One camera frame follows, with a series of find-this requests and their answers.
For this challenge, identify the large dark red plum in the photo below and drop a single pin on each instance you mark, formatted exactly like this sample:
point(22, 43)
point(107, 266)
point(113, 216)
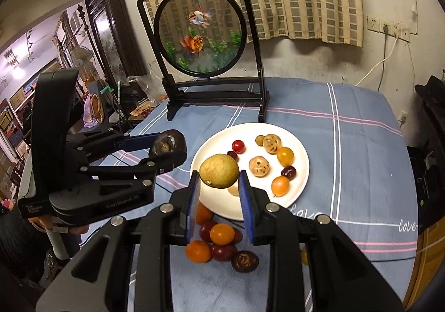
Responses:
point(223, 253)

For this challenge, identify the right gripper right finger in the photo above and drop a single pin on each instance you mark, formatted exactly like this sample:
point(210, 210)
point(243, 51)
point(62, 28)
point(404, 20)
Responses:
point(342, 278)

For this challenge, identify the wall power strip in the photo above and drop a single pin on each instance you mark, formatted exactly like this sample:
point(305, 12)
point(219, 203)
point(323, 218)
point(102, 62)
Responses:
point(396, 30)

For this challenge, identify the tan spotted fruit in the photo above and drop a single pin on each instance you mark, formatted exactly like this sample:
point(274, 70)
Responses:
point(272, 143)

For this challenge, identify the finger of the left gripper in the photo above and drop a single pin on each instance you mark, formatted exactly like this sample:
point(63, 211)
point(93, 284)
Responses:
point(103, 143)
point(146, 168)

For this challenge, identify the small red cherry tomato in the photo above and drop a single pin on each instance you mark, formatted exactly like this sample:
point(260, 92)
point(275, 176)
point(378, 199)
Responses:
point(238, 146)

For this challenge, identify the clear plastic bag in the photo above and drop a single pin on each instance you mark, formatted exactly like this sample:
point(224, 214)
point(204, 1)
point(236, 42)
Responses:
point(151, 86)

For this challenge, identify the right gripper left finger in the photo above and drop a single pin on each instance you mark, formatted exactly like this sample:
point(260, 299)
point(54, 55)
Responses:
point(125, 253)

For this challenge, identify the yellow spotted loquat fruit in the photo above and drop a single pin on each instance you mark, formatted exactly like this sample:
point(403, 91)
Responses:
point(219, 171)

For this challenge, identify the brown mangosteen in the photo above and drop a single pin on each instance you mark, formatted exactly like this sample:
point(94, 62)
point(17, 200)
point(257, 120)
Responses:
point(245, 261)

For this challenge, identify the blue striped tablecloth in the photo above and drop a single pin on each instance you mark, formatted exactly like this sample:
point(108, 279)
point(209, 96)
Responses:
point(360, 175)

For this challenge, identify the small olive green fruit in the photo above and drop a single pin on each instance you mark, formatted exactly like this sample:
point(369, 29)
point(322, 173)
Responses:
point(260, 140)

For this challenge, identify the small dark red plum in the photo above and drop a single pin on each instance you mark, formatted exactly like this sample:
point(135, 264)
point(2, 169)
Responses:
point(289, 172)

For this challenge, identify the goldfish round screen stand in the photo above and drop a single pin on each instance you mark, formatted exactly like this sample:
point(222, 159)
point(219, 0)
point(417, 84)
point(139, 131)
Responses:
point(208, 52)

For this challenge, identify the olive green round fruit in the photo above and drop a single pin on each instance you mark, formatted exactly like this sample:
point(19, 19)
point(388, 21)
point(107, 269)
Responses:
point(304, 257)

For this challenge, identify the dark framed picture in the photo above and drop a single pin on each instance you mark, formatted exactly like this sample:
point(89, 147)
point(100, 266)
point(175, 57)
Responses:
point(115, 40)

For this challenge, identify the dark purple mangosteen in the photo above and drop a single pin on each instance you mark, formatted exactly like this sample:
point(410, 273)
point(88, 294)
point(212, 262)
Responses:
point(168, 141)

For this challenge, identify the person left hand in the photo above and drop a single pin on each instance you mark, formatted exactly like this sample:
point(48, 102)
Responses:
point(47, 222)

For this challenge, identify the orange tangerine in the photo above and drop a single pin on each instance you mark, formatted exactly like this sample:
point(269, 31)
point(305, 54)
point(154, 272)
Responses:
point(198, 251)
point(203, 214)

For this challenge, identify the black hat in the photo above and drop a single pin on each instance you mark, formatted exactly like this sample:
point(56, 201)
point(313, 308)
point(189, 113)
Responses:
point(432, 92)

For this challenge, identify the smooth orange fruit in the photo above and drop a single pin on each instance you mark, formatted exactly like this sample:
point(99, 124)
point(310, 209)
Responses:
point(280, 186)

